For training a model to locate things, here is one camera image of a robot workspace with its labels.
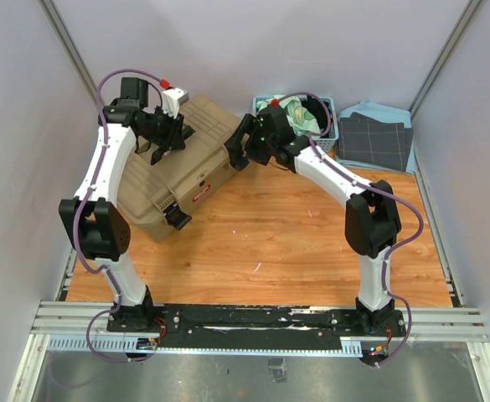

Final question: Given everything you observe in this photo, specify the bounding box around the green patterned cloth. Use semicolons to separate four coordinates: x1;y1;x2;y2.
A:
253;94;329;136

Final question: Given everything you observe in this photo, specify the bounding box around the tan plastic tool box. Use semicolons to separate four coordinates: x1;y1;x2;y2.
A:
118;94;240;243

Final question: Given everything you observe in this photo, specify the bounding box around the blue plastic basket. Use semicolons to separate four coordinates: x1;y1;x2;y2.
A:
251;95;340;153

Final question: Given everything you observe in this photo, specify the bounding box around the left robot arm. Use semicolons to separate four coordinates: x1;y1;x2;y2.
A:
59;71;191;332

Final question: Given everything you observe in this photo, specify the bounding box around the black cloth in basket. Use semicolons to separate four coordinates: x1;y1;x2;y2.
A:
302;95;337;139

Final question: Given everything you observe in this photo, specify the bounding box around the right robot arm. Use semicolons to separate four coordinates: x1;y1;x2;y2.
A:
224;106;401;335

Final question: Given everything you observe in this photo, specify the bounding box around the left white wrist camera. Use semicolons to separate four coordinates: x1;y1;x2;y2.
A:
162;88;189;119

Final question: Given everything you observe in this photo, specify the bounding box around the grey checked folded cloth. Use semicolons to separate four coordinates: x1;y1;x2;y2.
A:
337;112;414;172

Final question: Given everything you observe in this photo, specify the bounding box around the light blue folded cloth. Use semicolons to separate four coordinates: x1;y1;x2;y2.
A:
336;100;415;174

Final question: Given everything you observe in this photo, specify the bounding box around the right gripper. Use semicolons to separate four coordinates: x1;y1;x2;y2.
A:
221;125;271;175

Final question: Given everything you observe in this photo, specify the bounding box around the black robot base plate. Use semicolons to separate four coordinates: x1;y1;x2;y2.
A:
106;304;408;352

